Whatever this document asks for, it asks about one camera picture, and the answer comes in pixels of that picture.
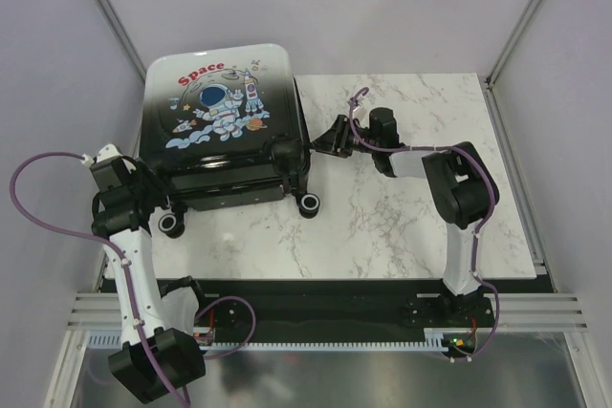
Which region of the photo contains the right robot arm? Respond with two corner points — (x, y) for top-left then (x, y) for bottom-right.
(311, 108), (500, 326)

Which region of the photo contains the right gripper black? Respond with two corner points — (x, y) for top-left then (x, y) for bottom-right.
(308, 116), (378, 160)

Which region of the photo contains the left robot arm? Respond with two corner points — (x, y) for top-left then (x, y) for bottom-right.
(89, 146), (210, 407)

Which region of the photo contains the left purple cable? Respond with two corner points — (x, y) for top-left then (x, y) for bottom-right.
(9, 152), (257, 404)

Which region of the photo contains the aluminium frame post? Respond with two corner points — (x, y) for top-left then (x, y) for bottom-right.
(484, 0), (575, 89)
(95, 0), (146, 82)

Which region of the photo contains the purple cable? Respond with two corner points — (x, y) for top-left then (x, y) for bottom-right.
(9, 152), (257, 404)
(347, 86), (501, 363)

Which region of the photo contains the right aluminium frame post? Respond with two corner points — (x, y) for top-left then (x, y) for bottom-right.
(484, 0), (575, 89)

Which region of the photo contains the left aluminium frame post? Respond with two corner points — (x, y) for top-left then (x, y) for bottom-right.
(95, 0), (146, 82)

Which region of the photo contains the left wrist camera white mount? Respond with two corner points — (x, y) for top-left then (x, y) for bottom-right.
(79, 143), (122, 168)

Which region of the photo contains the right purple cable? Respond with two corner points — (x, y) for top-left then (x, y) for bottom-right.
(347, 86), (501, 363)

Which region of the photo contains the light blue cable duct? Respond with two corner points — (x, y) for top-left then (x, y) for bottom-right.
(88, 328), (474, 351)

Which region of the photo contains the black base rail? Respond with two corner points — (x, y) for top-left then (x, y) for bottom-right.
(193, 279), (498, 344)

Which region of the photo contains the white suitcase with dark lining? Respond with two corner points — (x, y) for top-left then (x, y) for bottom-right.
(139, 43), (320, 238)

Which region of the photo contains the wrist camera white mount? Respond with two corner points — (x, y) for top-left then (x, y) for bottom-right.
(79, 143), (122, 168)
(348, 97), (368, 124)

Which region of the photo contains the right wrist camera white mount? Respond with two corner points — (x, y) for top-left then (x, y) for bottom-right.
(348, 97), (368, 124)

